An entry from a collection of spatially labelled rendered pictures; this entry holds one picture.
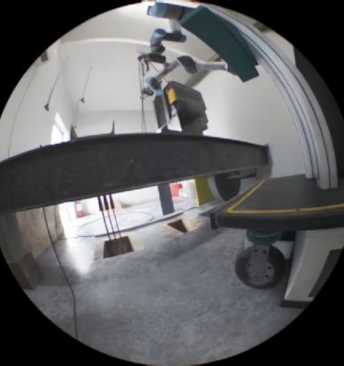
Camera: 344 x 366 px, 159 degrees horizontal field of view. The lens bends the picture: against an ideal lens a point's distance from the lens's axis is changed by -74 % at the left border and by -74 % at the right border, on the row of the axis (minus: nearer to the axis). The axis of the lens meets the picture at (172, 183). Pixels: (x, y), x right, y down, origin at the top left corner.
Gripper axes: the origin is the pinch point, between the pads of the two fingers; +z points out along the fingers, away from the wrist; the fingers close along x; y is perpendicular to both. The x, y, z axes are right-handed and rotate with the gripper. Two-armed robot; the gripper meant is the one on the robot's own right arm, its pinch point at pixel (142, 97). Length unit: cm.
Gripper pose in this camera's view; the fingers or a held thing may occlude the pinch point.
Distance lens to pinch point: 150.8
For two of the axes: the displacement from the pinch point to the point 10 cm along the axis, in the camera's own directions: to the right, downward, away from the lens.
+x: 6.9, -1.0, 7.2
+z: -7.0, 1.6, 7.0
